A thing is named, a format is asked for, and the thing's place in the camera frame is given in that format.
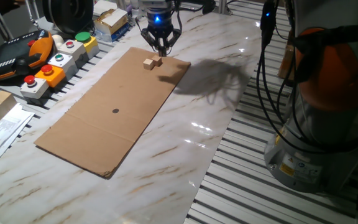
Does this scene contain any small tan cardboard box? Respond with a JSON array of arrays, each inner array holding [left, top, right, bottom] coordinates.
[[93, 8, 129, 35]]

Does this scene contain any black round spool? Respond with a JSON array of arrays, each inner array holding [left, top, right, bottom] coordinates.
[[42, 0, 94, 35]]

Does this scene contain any silver upright pole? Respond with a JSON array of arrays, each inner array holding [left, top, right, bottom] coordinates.
[[218, 0, 230, 16]]

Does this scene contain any small white bottle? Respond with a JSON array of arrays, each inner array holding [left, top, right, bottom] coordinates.
[[130, 2, 142, 19]]

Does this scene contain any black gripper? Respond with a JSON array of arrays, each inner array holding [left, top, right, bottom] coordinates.
[[141, 8, 182, 57]]

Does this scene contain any blue flat box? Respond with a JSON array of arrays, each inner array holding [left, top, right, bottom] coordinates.
[[98, 23, 132, 43]]

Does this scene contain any white box green button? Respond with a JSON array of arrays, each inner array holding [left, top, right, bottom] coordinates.
[[47, 52, 79, 81]]

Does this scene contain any white box small red button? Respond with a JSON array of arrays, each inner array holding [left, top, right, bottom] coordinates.
[[57, 39, 88, 68]]

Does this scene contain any white marble pattern mat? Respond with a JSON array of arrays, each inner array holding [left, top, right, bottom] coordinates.
[[0, 11, 269, 224]]

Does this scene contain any white box red emergency button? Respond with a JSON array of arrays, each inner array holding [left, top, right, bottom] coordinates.
[[19, 75, 50, 100]]

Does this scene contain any white carton box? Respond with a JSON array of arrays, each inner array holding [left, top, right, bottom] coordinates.
[[92, 0, 118, 16]]

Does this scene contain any orange box red button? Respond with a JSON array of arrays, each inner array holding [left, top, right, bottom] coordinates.
[[34, 64, 67, 88]]

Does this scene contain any yellow box green mushroom button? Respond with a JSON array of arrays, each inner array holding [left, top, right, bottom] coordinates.
[[75, 31, 101, 60]]

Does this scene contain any brown cardboard sheet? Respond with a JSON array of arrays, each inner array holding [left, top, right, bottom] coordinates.
[[34, 46, 191, 180]]

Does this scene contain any black orange teach pendant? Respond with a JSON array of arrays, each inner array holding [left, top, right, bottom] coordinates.
[[0, 29, 55, 83]]

